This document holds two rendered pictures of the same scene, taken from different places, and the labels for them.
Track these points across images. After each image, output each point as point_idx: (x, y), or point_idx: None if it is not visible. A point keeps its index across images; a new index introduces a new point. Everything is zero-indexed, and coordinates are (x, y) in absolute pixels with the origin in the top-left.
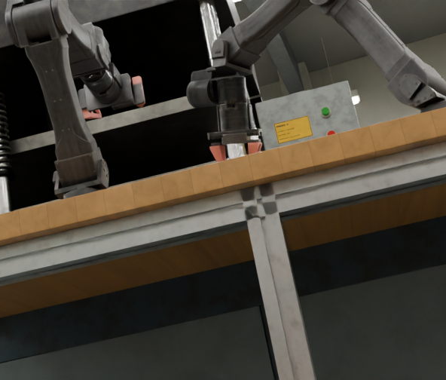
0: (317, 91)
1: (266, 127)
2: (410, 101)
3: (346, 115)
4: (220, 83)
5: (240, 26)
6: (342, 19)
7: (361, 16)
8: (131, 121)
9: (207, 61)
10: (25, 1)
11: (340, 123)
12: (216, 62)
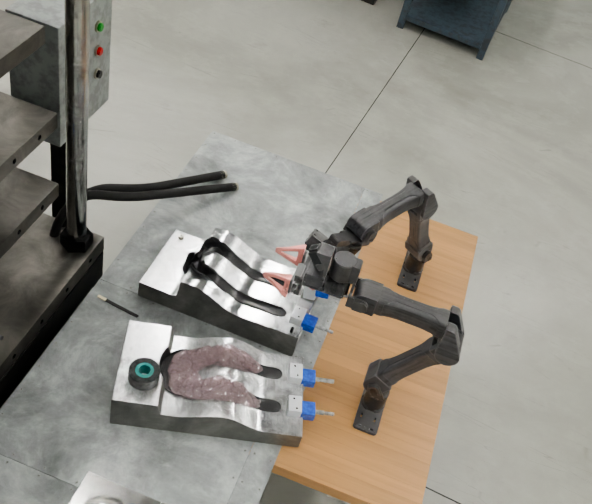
0: (96, 3)
1: (62, 55)
2: (421, 259)
3: (106, 26)
4: (356, 251)
5: (383, 220)
6: (422, 222)
7: (427, 221)
8: None
9: (74, 15)
10: (444, 331)
11: (103, 35)
12: (365, 243)
